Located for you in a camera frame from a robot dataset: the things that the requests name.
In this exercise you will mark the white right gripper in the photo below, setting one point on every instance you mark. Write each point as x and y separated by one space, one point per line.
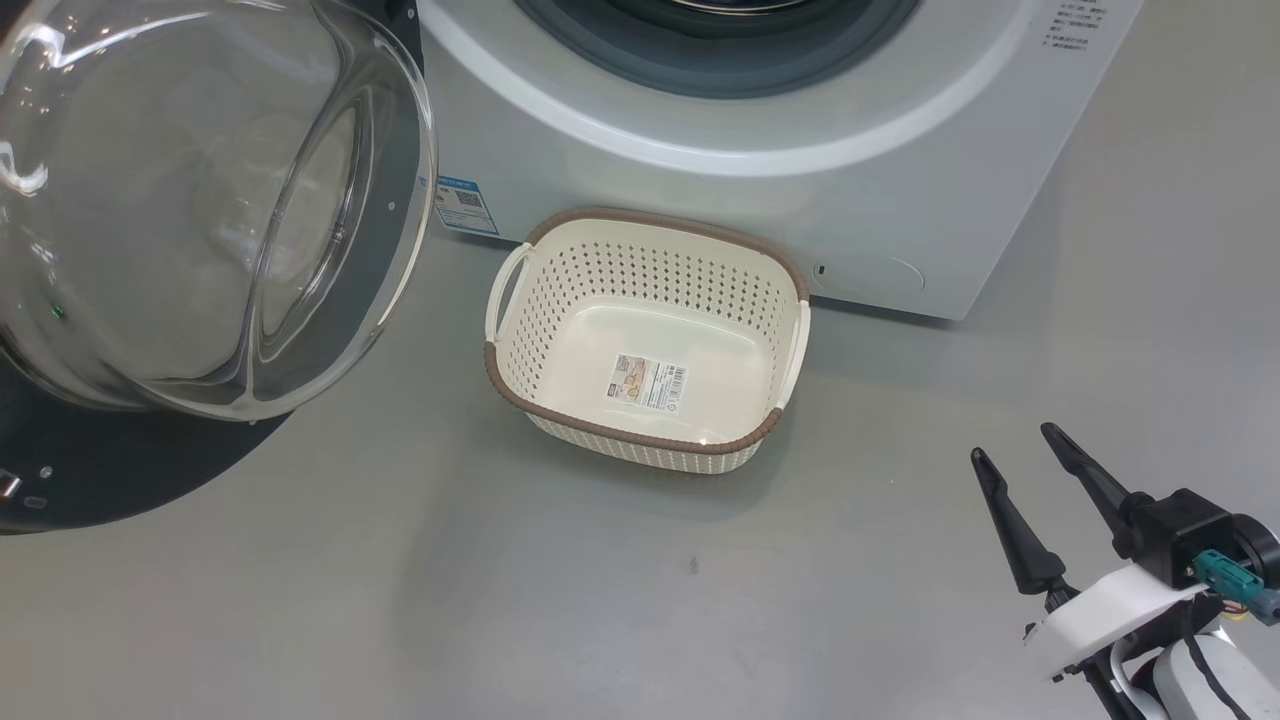
1110 615

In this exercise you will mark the white front-load washing machine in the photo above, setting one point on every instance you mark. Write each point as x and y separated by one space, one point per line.
900 200

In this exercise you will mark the printed text label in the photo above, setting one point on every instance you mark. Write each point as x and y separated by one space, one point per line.
1072 25

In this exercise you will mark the grey rubber door gasket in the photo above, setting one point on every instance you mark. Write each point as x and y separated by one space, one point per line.
700 60

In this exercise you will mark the cream perforated laundry basket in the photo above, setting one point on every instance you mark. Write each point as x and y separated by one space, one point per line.
640 450

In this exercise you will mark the basket product label sticker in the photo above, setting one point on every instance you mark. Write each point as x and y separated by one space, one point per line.
645 382

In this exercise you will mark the blue energy label sticker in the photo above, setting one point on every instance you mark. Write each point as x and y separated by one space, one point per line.
466 205

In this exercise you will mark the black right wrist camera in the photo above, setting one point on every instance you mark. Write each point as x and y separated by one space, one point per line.
1175 530

